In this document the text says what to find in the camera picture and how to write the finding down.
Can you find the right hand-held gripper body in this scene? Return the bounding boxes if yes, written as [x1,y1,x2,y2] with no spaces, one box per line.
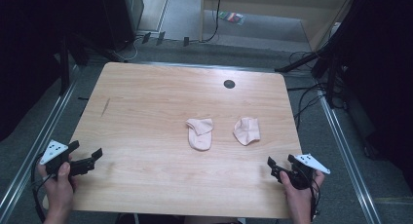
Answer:
[278,153,331,191]

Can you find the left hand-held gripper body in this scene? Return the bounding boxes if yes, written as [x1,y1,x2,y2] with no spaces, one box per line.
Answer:
[39,139,95,179]

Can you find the dark cabinet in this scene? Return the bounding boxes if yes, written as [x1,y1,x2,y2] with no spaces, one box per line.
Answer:
[69,0,145,53]

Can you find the colourful packet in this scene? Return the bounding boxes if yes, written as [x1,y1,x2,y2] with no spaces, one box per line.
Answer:
[218,11,245,26]

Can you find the pink sock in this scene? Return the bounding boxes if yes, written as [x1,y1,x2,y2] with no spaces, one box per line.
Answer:
[185,117,215,152]
[232,116,262,147]

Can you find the black floor cables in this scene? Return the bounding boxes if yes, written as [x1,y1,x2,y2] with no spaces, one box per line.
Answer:
[286,50,347,131]

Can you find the person's left hand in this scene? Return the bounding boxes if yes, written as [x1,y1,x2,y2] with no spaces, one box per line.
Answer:
[37,161,78,219]

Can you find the black hanging cable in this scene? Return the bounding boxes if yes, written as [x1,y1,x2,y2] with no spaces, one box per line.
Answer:
[202,0,224,44]

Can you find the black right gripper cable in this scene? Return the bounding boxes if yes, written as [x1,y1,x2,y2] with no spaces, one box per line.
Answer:
[308,174,321,222]

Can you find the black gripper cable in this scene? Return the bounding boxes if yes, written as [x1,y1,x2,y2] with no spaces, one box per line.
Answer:
[30,152,55,224]
[308,174,321,222]

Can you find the metal floor rail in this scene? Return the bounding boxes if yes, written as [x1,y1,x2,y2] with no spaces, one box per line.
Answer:
[316,87,383,224]
[0,64,82,223]

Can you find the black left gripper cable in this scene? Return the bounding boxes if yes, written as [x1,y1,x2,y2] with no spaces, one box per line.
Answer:
[30,152,55,224]

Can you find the black metal stand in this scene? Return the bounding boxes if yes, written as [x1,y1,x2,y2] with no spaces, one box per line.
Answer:
[57,35,125,96]
[274,0,368,109]

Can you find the light wooden shelf unit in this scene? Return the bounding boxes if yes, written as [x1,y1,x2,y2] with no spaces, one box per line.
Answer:
[199,0,358,53]

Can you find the person's right hand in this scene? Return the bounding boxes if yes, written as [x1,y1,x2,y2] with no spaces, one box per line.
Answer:
[279,169,325,224]

